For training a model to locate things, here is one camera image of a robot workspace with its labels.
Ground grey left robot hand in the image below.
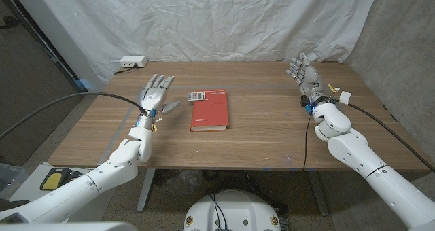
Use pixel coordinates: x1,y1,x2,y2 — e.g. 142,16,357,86
135,74,182,130

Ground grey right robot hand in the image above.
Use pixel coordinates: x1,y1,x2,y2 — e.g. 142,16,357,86
285,52,336,115

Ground white calculator grey keys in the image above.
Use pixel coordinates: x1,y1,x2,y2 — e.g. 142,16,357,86
187,91,207,102

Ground white power strip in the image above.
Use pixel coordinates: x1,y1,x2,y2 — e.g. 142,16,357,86
120,55,148,69

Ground red hardcover book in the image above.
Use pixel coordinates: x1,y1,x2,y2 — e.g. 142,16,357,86
190,89,230,132

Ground white wrinkled backdrop cloth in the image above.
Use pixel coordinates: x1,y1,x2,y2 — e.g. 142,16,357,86
32,0,381,91

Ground clear plastic bag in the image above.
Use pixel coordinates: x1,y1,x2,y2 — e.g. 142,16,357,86
162,169,205,195

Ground grey metal table leg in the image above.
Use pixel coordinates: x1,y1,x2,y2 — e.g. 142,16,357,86
137,168,156,213
307,171,330,217

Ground yellow black foot pedal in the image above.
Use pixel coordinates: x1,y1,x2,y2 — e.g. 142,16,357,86
39,168,73,192
69,171,88,186

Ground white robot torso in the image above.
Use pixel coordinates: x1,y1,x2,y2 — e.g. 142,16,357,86
183,189,282,231

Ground white pedal platform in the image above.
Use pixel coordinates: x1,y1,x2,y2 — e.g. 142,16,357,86
10,162,116,222

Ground clear plastic bin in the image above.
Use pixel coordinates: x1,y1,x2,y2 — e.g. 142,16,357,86
0,162,29,201

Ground black power strip cord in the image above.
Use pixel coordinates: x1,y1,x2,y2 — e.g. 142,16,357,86
114,63,139,75

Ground thin black hanging cable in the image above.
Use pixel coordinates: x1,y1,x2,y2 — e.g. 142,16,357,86
302,115,311,172

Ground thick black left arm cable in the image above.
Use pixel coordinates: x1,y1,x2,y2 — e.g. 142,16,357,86
0,92,149,140

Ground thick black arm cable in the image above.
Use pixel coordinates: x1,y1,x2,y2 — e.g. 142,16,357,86
0,92,149,140
348,103,435,173

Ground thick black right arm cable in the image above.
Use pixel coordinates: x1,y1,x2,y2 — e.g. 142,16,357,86
348,103,435,173

